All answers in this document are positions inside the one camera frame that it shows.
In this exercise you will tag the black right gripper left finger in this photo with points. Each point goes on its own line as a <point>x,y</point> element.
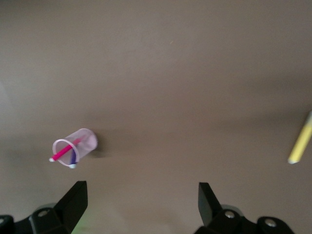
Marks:
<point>63,209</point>

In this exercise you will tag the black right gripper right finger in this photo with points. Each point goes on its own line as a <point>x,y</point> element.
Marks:
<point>219,214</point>

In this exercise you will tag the purple highlighter pen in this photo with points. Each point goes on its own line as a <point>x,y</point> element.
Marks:
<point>73,159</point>

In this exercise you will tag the pink highlighter pen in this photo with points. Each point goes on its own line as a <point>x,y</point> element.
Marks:
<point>64,151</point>

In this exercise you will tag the pink translucent pen holder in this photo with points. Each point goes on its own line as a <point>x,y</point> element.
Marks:
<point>84,141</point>

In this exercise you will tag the yellow highlighter pen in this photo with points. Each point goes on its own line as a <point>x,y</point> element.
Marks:
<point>302,141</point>

